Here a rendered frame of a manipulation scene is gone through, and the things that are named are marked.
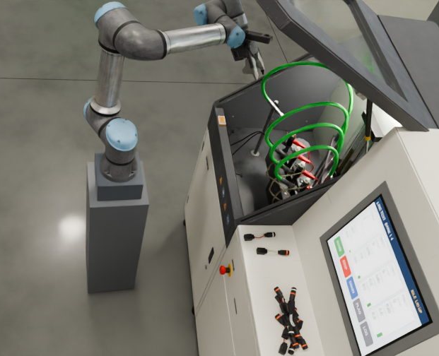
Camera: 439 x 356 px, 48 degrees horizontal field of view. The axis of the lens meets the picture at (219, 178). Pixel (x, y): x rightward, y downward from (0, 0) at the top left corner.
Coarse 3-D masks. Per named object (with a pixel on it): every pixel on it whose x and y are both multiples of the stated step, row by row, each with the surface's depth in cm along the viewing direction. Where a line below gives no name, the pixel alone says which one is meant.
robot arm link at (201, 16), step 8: (216, 0) 184; (200, 8) 181; (208, 8) 181; (216, 8) 181; (224, 8) 184; (200, 16) 181; (208, 16) 181; (216, 16) 179; (200, 24) 184; (208, 24) 183
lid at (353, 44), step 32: (256, 0) 115; (288, 0) 127; (320, 0) 153; (352, 0) 188; (288, 32) 116; (320, 32) 124; (352, 32) 160; (384, 32) 192; (352, 64) 130; (384, 64) 166; (384, 96) 137; (416, 96) 169; (416, 128) 150
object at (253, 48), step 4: (244, 28) 189; (244, 40) 192; (248, 40) 191; (240, 44) 194; (244, 44) 191; (248, 44) 191; (252, 44) 193; (256, 44) 196; (232, 48) 194; (236, 48) 193; (240, 48) 192; (244, 48) 192; (252, 48) 193; (256, 48) 196; (232, 52) 195; (236, 52) 194; (240, 52) 194; (244, 52) 193; (252, 52) 192; (256, 52) 195; (236, 56) 195; (240, 56) 194; (244, 56) 194; (252, 56) 194; (236, 60) 195
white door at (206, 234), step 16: (208, 144) 238; (208, 160) 237; (208, 176) 236; (192, 192) 272; (208, 192) 235; (192, 208) 271; (208, 208) 234; (192, 224) 269; (208, 224) 233; (192, 240) 268; (208, 240) 232; (224, 240) 203; (192, 256) 266; (208, 256) 231; (192, 272) 265; (208, 272) 230
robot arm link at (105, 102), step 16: (96, 16) 161; (112, 16) 157; (128, 16) 157; (112, 32) 156; (112, 48) 163; (112, 64) 170; (112, 80) 175; (96, 96) 182; (112, 96) 181; (96, 112) 184; (112, 112) 185; (96, 128) 187
